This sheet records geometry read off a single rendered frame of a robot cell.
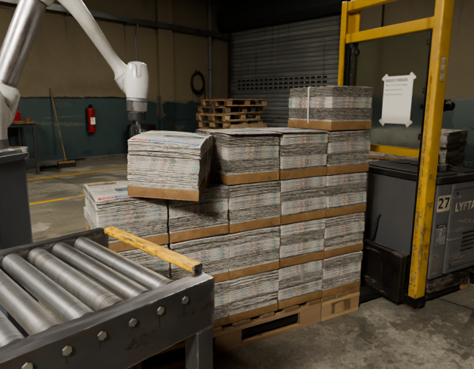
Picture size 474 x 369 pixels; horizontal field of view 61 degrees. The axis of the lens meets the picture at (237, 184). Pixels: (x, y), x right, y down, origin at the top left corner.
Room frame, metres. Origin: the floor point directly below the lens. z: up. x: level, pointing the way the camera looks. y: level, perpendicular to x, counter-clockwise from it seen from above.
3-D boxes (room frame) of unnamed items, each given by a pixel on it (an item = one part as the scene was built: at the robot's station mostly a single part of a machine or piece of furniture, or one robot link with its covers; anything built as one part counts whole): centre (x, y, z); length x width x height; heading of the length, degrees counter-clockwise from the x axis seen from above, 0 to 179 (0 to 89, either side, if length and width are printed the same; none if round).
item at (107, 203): (1.97, 0.12, 0.42); 1.17 x 0.39 x 0.83; 119
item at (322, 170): (2.17, -0.25, 0.86); 0.38 x 0.29 x 0.04; 30
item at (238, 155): (2.03, 0.01, 0.95); 0.38 x 0.29 x 0.23; 30
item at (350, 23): (2.81, -0.74, 0.97); 0.09 x 0.09 x 1.75; 29
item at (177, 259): (1.06, 0.24, 0.81); 0.43 x 0.03 x 0.02; 46
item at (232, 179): (2.03, 0.01, 0.86); 0.38 x 0.29 x 0.04; 30
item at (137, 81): (1.81, 0.44, 1.30); 0.13 x 0.11 x 0.16; 21
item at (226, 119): (8.77, 0.11, 0.65); 1.33 x 0.94 x 1.30; 140
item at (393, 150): (2.54, -0.93, 0.92); 0.57 x 0.01 x 0.05; 29
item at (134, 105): (1.80, 0.44, 1.19); 0.09 x 0.09 x 0.06
